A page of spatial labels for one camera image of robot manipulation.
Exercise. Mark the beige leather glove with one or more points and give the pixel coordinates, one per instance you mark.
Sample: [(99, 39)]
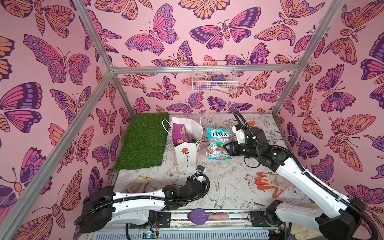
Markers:
[(304, 233)]

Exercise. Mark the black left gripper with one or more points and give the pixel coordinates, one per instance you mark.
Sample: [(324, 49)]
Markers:
[(203, 187)]

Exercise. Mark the clear wall basket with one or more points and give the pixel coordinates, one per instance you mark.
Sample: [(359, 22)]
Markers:
[(214, 77)]

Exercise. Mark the white floral paper bag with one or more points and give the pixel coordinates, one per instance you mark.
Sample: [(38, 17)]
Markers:
[(187, 154)]

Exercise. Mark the white blue work glove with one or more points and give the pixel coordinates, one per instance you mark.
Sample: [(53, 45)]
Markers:
[(142, 185)]

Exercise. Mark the purple pink silicone spatula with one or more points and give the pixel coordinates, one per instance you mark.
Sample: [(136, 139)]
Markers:
[(199, 217)]

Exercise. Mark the teal mint candy bag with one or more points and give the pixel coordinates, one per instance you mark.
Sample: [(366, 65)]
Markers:
[(217, 139)]

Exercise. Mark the green artificial grass mat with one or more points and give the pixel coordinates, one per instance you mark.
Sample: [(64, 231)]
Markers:
[(144, 142)]

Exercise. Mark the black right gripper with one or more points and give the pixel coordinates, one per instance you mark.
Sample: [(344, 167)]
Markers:
[(233, 147)]

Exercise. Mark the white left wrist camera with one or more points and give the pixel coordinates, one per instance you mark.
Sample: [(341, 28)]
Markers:
[(199, 170)]

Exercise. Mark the purple blackcurrant candy bag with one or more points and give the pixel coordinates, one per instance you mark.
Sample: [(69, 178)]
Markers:
[(181, 135)]

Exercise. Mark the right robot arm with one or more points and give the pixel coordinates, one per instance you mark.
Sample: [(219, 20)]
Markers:
[(336, 217)]

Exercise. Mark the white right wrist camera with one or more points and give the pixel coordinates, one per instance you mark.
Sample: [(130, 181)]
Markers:
[(240, 134)]

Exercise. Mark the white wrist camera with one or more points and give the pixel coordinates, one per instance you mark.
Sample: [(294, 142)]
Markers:
[(199, 170), (240, 134)]

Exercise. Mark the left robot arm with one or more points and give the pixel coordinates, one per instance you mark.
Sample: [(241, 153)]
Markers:
[(109, 207)]

